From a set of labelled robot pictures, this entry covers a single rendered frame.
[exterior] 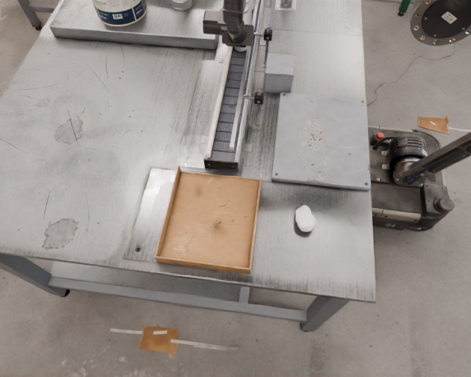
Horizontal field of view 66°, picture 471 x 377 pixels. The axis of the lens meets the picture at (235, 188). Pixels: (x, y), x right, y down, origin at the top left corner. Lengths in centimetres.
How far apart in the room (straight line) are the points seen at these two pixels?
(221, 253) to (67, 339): 114
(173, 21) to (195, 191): 76
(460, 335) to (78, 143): 183
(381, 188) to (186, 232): 114
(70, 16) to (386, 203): 162
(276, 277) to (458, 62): 241
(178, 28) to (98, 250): 91
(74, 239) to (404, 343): 149
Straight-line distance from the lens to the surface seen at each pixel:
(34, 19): 334
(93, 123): 136
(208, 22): 120
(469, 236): 228
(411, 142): 189
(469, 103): 285
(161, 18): 163
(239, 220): 106
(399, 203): 190
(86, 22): 170
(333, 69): 148
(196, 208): 109
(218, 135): 117
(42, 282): 180
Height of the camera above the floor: 180
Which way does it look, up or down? 61 degrees down
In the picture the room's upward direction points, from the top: 2 degrees counter-clockwise
